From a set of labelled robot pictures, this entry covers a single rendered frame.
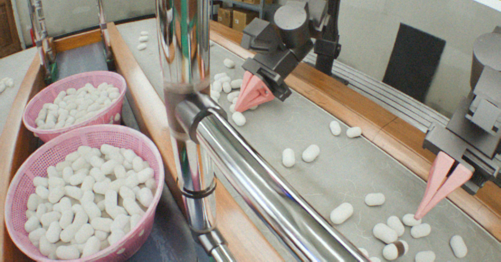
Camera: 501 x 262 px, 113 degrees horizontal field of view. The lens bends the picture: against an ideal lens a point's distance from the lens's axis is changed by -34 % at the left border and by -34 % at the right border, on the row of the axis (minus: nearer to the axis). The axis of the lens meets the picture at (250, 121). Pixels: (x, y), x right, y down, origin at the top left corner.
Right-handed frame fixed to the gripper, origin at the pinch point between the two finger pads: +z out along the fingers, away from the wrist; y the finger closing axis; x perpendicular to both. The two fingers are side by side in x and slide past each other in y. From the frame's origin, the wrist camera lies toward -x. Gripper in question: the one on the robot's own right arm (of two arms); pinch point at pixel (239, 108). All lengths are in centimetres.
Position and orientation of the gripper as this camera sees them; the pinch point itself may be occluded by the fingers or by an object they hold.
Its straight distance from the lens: 49.2
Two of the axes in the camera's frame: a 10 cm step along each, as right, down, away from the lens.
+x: 4.9, 4.3, 7.6
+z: -6.7, 7.4, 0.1
